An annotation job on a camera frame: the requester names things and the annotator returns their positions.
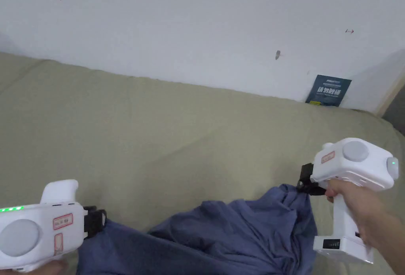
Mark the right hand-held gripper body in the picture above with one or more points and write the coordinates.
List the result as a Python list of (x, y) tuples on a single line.
[(354, 161)]

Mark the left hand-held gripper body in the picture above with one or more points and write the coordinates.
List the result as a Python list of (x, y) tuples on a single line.
[(34, 224)]

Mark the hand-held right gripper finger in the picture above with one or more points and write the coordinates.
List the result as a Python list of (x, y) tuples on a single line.
[(311, 189)]

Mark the dark blue garment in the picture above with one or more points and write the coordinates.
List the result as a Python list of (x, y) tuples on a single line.
[(202, 240)]

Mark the person's left hand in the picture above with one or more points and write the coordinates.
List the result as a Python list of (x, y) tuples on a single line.
[(52, 268)]

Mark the person's right hand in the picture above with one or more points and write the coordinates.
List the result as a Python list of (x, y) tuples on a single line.
[(364, 211)]

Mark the dark blue printed card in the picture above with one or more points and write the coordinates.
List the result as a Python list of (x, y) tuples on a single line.
[(329, 91)]

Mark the bed with beige sheet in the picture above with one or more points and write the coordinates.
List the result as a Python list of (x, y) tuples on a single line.
[(142, 135)]

